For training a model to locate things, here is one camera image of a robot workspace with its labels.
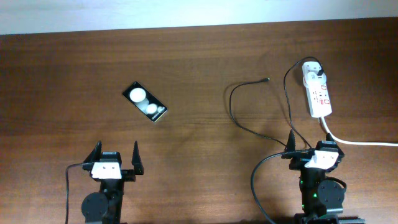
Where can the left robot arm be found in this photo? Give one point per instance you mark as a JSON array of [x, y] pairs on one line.
[[105, 205]]

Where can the white charger adapter plug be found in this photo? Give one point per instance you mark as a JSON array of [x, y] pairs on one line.
[[313, 74]]

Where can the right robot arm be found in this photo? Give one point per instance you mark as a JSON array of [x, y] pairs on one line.
[[322, 196]]

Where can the black smartphone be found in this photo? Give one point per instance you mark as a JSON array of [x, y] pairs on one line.
[[145, 101]]

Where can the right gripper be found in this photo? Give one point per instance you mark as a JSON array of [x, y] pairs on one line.
[[290, 153]]

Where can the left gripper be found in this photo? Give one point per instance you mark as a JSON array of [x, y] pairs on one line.
[[130, 174]]

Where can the white power strip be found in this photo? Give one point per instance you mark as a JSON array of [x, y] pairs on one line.
[[318, 101]]

